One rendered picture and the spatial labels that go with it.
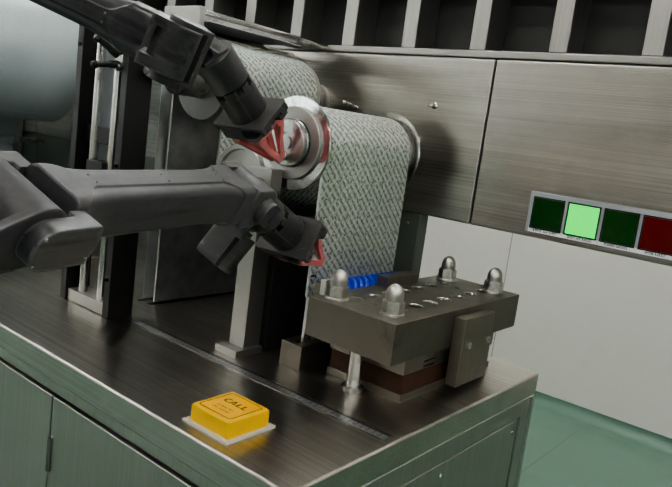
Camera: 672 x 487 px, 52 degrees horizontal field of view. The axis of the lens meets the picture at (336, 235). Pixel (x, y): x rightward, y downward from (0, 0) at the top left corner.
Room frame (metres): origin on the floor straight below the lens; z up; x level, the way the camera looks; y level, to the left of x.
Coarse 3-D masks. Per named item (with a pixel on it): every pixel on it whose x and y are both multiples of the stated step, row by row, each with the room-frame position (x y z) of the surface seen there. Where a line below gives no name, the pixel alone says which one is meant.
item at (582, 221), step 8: (576, 208) 1.13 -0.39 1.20; (584, 208) 1.12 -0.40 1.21; (592, 208) 1.11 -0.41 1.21; (568, 216) 1.14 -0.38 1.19; (576, 216) 1.13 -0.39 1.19; (584, 216) 1.12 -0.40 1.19; (592, 216) 1.11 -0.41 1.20; (568, 224) 1.13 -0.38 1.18; (576, 224) 1.13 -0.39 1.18; (584, 224) 1.12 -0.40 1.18; (592, 224) 1.11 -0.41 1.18; (568, 232) 1.13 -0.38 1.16; (576, 232) 1.12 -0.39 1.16; (584, 232) 1.12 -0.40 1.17; (592, 232) 1.11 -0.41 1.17
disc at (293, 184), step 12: (300, 96) 1.09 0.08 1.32; (312, 108) 1.07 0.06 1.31; (324, 120) 1.05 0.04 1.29; (324, 132) 1.05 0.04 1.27; (324, 144) 1.05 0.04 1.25; (324, 156) 1.05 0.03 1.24; (324, 168) 1.05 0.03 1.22; (288, 180) 1.09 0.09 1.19; (300, 180) 1.08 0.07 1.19; (312, 180) 1.06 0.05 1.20
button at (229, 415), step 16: (208, 400) 0.82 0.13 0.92; (224, 400) 0.82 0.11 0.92; (240, 400) 0.83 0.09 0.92; (192, 416) 0.80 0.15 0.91; (208, 416) 0.78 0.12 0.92; (224, 416) 0.78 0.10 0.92; (240, 416) 0.78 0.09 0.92; (256, 416) 0.80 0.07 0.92; (224, 432) 0.76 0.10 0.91; (240, 432) 0.78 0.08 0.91
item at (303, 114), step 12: (288, 108) 1.09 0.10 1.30; (300, 108) 1.08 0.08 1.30; (312, 120) 1.06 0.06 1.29; (312, 132) 1.06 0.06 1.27; (312, 144) 1.06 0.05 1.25; (312, 156) 1.06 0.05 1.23; (276, 168) 1.10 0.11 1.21; (288, 168) 1.09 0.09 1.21; (300, 168) 1.07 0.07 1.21; (312, 168) 1.06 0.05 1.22
